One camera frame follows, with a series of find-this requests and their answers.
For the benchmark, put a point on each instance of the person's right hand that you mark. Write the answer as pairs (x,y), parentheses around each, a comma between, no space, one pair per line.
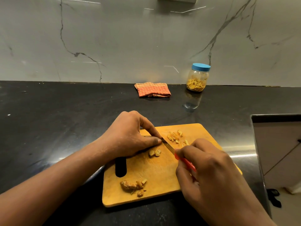
(216,183)

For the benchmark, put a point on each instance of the person's left hand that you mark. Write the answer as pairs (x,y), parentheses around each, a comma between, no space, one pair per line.
(127,136)

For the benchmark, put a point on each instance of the pile of ginger slices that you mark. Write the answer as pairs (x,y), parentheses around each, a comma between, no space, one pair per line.
(154,152)

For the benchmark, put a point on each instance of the chopped ginger strips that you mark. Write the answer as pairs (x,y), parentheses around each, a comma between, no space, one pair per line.
(172,136)

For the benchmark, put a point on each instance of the knobby ginger piece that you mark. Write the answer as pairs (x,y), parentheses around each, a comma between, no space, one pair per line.
(128,185)

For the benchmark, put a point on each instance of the small round ginger end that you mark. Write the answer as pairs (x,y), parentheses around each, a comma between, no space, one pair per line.
(140,193)

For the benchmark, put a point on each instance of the blue-lidded plastic jar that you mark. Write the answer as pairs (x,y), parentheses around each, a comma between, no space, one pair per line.
(198,77)

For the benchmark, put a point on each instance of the person's left forearm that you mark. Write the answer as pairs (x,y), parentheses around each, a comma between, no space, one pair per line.
(47,188)

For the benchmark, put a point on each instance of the blue jar lid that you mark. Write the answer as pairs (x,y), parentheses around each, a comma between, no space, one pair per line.
(201,67)

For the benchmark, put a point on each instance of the wooden cutting board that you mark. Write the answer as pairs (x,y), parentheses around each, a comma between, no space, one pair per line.
(155,171)

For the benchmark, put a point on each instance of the orange checked cloth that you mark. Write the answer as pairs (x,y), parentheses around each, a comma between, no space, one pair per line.
(152,89)

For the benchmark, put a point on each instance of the beige cabinet door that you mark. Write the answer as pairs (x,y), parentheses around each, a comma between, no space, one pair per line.
(277,148)

